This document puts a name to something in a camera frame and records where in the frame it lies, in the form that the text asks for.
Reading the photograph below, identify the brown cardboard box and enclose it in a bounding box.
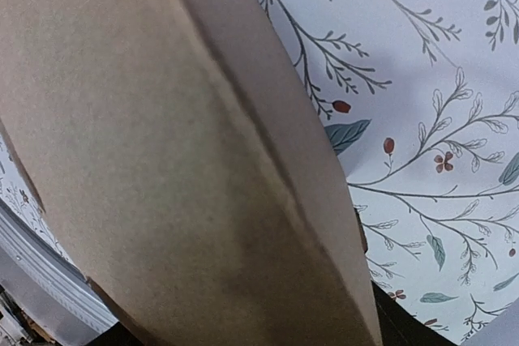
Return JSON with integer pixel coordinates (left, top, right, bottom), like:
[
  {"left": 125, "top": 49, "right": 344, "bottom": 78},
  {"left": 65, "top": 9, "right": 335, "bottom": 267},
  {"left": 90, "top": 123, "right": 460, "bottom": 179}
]
[{"left": 1, "top": 0, "right": 382, "bottom": 345}]

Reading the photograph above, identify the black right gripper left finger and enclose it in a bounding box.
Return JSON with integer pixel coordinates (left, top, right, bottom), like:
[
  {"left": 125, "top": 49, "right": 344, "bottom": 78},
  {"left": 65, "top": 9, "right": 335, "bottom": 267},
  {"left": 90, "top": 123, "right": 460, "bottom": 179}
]
[{"left": 87, "top": 322, "right": 142, "bottom": 346}]

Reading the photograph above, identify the floral patterned table mat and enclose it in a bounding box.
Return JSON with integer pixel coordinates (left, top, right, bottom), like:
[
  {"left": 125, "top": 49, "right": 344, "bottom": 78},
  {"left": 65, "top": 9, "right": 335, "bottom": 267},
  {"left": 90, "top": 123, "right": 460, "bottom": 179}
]
[{"left": 1, "top": 0, "right": 518, "bottom": 345}]

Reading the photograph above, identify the aluminium front rail base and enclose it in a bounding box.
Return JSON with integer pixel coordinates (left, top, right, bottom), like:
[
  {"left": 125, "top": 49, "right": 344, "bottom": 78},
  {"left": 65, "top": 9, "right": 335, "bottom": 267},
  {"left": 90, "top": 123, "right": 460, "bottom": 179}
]
[{"left": 1, "top": 202, "right": 117, "bottom": 345}]

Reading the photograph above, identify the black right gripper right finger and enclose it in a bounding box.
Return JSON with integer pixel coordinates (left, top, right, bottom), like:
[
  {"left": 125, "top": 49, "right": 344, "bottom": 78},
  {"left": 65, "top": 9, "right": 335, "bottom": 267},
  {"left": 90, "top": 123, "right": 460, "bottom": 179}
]
[{"left": 371, "top": 282, "right": 455, "bottom": 346}]

